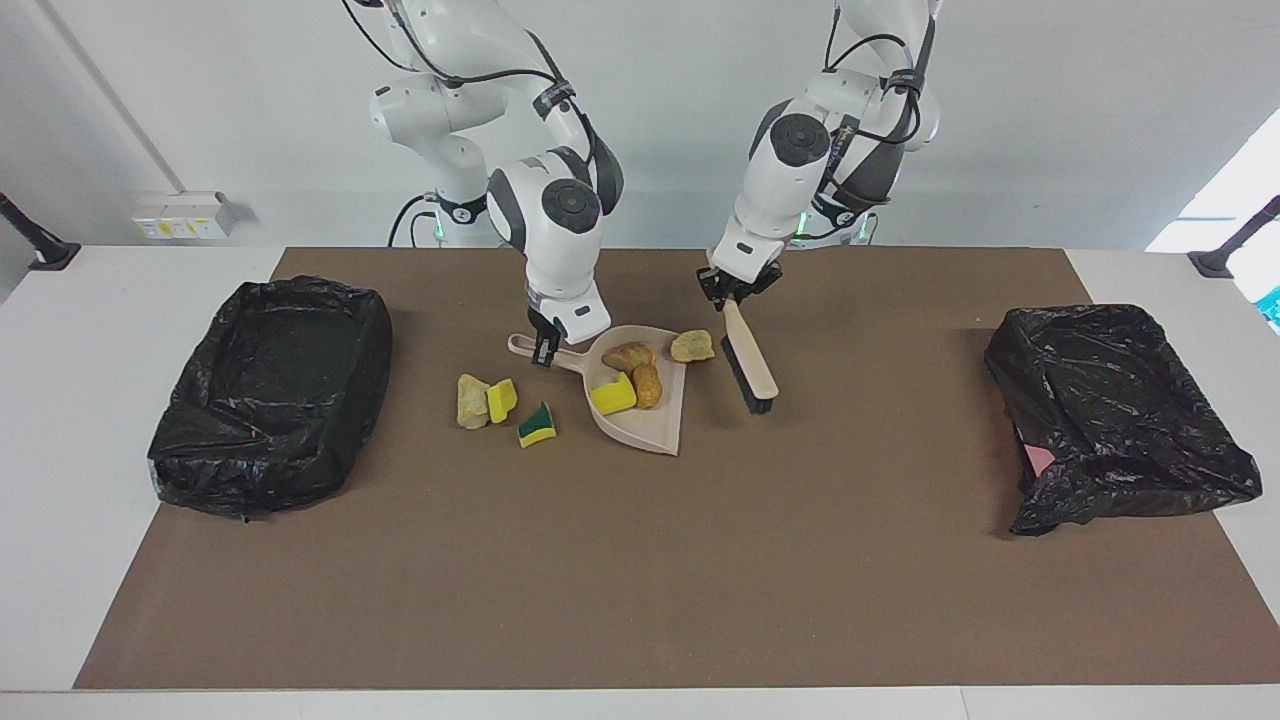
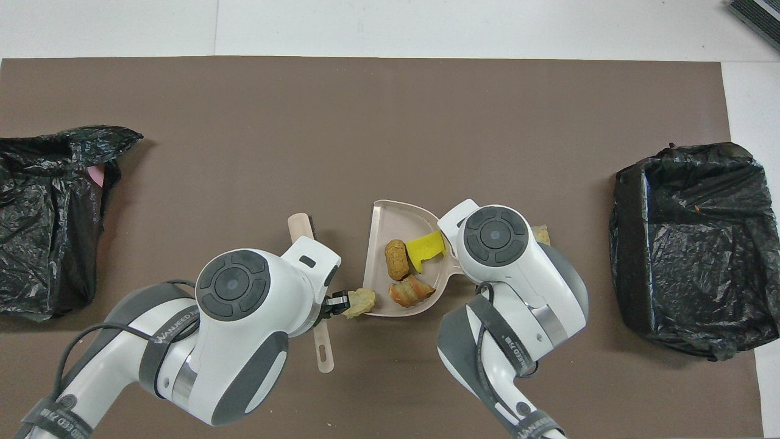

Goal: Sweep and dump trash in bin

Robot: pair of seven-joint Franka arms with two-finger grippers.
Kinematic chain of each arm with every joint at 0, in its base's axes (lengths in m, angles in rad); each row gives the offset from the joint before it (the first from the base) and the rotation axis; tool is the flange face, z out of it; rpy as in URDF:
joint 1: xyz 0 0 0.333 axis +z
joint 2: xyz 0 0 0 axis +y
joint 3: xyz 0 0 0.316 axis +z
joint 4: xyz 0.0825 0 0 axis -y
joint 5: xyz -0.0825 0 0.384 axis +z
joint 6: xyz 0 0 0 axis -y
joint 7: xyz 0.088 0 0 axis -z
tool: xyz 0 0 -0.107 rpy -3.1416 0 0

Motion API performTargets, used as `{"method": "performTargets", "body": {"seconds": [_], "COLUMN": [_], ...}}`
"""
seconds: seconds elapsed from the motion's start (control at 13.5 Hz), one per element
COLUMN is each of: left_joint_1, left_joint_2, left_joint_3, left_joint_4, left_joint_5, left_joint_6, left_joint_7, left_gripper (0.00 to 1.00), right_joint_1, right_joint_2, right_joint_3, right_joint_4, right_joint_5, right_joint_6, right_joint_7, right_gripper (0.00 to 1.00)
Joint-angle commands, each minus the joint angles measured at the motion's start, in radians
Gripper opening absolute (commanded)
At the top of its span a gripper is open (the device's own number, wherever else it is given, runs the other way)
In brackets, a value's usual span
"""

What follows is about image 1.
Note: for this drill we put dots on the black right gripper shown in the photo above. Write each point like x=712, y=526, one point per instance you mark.
x=542, y=330

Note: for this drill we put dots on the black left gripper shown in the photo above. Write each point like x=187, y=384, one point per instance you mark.
x=730, y=285

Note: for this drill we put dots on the green backed yellow sponge piece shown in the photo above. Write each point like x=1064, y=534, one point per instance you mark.
x=537, y=428

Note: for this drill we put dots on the notched yellow sponge piece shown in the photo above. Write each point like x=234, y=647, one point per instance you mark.
x=612, y=396

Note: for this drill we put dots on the striped toy bread slice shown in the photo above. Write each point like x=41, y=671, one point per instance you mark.
x=692, y=346
x=628, y=356

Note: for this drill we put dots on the beige hand brush black bristles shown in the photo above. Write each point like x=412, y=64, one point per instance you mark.
x=750, y=360

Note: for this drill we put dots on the pale crust toy bread piece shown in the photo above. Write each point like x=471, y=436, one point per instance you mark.
x=472, y=402

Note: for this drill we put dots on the orange oval toy bun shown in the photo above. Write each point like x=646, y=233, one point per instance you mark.
x=648, y=388

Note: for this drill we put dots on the beige plastic dustpan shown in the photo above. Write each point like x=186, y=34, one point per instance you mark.
x=640, y=430

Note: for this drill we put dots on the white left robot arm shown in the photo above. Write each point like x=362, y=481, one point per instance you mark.
x=785, y=190

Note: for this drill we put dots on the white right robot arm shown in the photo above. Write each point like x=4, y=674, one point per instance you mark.
x=560, y=250

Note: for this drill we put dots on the black bag lined pink bin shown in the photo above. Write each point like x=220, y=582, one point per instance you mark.
x=1110, y=400

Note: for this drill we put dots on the brown table mat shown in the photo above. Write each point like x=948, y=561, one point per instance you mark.
x=850, y=600

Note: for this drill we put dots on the black clamp stand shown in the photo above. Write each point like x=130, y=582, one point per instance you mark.
x=1215, y=265
x=50, y=255

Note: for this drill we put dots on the teal object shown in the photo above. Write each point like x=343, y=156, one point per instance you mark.
x=1273, y=305

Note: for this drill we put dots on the white wall socket box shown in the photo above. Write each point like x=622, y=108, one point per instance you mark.
x=180, y=215

